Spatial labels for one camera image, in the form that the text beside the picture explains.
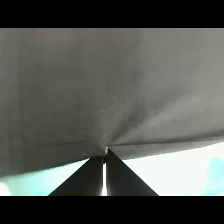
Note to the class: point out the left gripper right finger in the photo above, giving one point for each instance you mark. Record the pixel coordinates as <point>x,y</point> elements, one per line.
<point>125,178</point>

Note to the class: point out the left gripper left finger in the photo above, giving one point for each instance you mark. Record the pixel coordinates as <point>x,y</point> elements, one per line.
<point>85,180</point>

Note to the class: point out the grey shirt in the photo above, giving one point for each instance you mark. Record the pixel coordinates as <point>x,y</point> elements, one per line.
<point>110,86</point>

